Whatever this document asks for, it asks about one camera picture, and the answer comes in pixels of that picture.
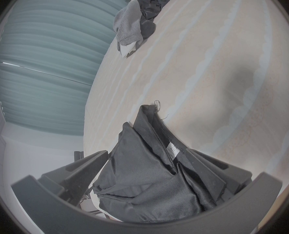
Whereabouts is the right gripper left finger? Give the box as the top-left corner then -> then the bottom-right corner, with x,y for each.
38,150 -> 109,203

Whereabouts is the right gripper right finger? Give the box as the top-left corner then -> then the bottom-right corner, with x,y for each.
183,149 -> 253,201

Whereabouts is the black T-shirt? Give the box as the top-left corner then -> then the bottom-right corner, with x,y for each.
92,100 -> 228,223

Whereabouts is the bed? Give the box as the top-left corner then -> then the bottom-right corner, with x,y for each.
82,0 -> 289,222

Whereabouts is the pile of clothes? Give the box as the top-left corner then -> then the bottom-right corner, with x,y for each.
113,0 -> 201,58

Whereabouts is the blue-green curtain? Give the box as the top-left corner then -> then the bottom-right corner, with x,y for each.
0,0 -> 133,85
0,62 -> 94,137

